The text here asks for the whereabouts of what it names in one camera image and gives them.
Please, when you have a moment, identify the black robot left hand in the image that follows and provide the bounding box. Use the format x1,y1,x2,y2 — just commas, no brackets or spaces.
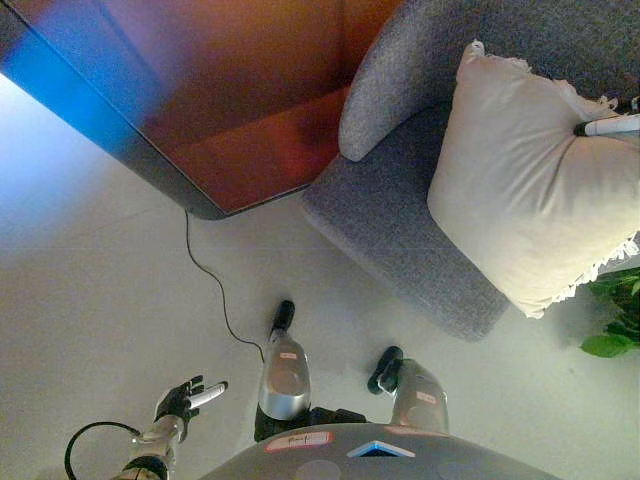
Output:
153,374,229,426

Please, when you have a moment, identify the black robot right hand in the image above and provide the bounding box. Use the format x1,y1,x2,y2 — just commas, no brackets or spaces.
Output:
573,94,640,137

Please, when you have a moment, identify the white fringed pillow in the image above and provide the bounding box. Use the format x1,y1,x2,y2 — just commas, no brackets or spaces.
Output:
426,40,640,321

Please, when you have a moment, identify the grey robot torso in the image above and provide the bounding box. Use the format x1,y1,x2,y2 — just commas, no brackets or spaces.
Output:
199,407,546,480

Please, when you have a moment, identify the green leafy houseplant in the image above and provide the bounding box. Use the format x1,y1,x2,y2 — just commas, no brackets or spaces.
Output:
579,267,640,359

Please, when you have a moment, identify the silver robot right leg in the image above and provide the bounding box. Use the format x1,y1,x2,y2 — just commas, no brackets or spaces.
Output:
367,345,450,436

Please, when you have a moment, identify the grey fabric armchair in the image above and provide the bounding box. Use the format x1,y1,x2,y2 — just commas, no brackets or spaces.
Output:
299,0,640,344

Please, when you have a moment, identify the brown glossy wooden cabinet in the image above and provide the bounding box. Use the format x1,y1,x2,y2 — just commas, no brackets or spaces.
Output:
0,0,406,222

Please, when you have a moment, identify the thin black floor cable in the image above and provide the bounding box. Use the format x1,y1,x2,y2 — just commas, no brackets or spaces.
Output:
184,208,266,361

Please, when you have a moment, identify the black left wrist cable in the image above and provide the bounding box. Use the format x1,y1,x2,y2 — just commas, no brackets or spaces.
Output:
64,422,144,480

